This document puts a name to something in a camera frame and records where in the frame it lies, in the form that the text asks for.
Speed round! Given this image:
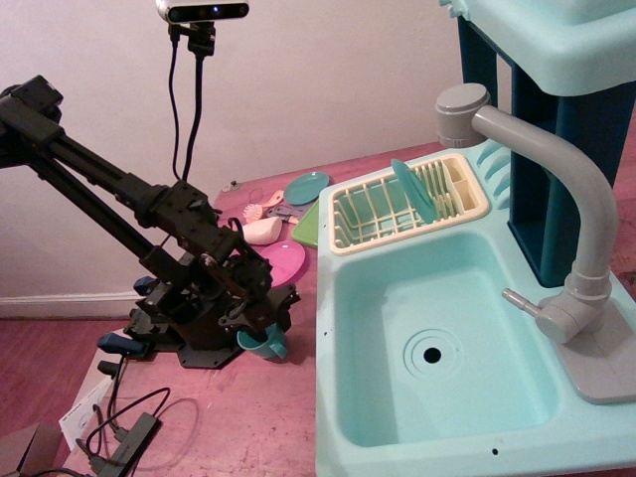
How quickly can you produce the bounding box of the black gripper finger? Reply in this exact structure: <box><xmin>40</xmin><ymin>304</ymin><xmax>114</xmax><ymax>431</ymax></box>
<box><xmin>276</xmin><ymin>295</ymin><xmax>300</xmax><ymax>330</ymax></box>
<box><xmin>238</xmin><ymin>327</ymin><xmax>262</xmax><ymax>343</ymax></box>

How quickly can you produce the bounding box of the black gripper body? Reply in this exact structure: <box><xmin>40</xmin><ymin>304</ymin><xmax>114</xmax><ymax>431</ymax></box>
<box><xmin>218</xmin><ymin>284</ymin><xmax>300</xmax><ymax>333</ymax></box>

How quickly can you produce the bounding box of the teal plastic cup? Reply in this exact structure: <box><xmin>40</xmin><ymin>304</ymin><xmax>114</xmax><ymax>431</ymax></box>
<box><xmin>237</xmin><ymin>324</ymin><xmax>287</xmax><ymax>360</ymax></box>

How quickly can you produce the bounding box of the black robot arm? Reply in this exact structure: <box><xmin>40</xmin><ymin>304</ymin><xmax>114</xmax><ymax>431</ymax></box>
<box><xmin>1</xmin><ymin>77</ymin><xmax>299</xmax><ymax>369</ymax></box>

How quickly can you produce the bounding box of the light blue toy sink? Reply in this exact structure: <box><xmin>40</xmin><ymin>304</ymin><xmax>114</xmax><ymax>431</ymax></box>
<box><xmin>315</xmin><ymin>141</ymin><xmax>635</xmax><ymax>476</ymax></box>

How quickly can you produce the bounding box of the pink plastic plate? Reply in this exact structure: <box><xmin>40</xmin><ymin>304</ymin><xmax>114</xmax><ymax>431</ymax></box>
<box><xmin>260</xmin><ymin>240</ymin><xmax>306</xmax><ymax>287</ymax></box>

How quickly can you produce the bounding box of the green cutting board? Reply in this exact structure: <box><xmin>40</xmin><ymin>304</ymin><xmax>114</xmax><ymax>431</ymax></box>
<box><xmin>291</xmin><ymin>202</ymin><xmax>319</xmax><ymax>248</ymax></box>

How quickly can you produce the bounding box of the grey purple utensil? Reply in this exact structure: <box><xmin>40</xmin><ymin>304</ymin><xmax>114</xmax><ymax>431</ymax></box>
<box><xmin>266</xmin><ymin>204</ymin><xmax>309</xmax><ymax>224</ymax></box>

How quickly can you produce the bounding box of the pink dish brush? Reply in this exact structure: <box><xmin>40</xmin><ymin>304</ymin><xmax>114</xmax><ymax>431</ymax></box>
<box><xmin>242</xmin><ymin>190</ymin><xmax>284</xmax><ymax>223</ymax></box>

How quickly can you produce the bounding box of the teal plate on table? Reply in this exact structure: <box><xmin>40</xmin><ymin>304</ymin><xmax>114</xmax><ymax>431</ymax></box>
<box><xmin>283</xmin><ymin>171</ymin><xmax>330</xmax><ymax>206</ymax></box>

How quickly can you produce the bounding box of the cream dish rack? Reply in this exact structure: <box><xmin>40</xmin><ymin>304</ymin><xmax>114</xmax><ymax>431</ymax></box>
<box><xmin>319</xmin><ymin>153</ymin><xmax>490</xmax><ymax>255</ymax></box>

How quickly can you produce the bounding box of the blue black table clamp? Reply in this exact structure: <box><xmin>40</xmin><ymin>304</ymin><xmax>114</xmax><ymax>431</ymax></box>
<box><xmin>97</xmin><ymin>333</ymin><xmax>149</xmax><ymax>359</ymax></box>

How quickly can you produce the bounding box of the teal plate in rack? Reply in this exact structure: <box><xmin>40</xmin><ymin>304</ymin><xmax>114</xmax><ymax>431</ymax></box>
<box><xmin>391</xmin><ymin>159</ymin><xmax>437</xmax><ymax>224</ymax></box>

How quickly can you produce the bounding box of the black usb hub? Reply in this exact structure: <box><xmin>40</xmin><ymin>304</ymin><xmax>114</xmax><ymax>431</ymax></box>
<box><xmin>89</xmin><ymin>412</ymin><xmax>162</xmax><ymax>477</ymax></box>

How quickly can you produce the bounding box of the white paper sheet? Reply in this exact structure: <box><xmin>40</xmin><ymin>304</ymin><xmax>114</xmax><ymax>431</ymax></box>
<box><xmin>59</xmin><ymin>378</ymin><xmax>111</xmax><ymax>451</ymax></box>

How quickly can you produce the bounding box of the cardboard box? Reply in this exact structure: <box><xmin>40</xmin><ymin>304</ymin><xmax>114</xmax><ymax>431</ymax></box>
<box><xmin>1</xmin><ymin>423</ymin><xmax>63</xmax><ymax>476</ymax></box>

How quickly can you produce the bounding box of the dark blue toy shelf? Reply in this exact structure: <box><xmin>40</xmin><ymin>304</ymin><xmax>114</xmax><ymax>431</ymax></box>
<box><xmin>457</xmin><ymin>17</ymin><xmax>636</xmax><ymax>289</ymax></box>

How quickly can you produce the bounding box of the grey toy faucet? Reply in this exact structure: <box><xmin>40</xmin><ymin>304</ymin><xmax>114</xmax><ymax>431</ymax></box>
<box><xmin>435</xmin><ymin>82</ymin><xmax>635</xmax><ymax>404</ymax></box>

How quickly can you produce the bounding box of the black camera cable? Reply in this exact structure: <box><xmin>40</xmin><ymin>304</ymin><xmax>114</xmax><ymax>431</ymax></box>
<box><xmin>167</xmin><ymin>31</ymin><xmax>182</xmax><ymax>181</ymax></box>

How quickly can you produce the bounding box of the silver depth camera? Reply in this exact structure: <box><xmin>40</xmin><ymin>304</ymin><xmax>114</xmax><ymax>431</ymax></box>
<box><xmin>155</xmin><ymin>0</ymin><xmax>249</xmax><ymax>24</ymax></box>

